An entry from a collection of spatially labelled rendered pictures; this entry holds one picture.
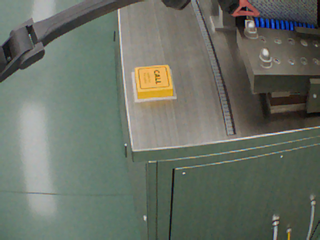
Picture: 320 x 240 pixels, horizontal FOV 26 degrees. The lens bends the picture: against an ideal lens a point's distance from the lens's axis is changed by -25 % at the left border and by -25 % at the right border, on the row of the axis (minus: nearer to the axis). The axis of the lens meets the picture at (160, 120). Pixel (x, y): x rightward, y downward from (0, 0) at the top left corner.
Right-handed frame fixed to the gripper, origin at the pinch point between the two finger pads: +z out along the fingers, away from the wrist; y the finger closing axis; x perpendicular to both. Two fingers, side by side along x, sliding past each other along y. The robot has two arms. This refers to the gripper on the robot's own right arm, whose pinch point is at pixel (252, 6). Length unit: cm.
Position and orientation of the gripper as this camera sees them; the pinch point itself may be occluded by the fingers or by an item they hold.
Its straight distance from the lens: 183.1
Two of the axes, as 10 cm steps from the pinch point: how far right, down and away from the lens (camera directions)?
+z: 8.6, 2.4, 4.6
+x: 5.0, -6.0, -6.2
